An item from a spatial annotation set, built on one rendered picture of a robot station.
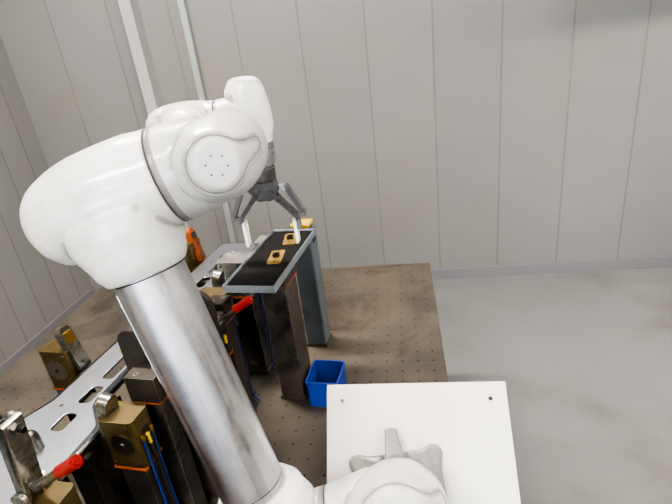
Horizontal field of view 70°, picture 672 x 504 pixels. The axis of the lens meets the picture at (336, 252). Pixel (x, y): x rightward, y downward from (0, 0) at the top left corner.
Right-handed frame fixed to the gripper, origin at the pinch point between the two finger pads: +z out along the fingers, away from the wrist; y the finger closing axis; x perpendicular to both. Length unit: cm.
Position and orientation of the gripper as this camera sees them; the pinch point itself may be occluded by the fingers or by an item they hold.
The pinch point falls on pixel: (273, 239)
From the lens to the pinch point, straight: 130.0
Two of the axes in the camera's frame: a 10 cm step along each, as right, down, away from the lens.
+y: 9.9, -0.8, -1.1
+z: 1.2, 9.1, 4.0
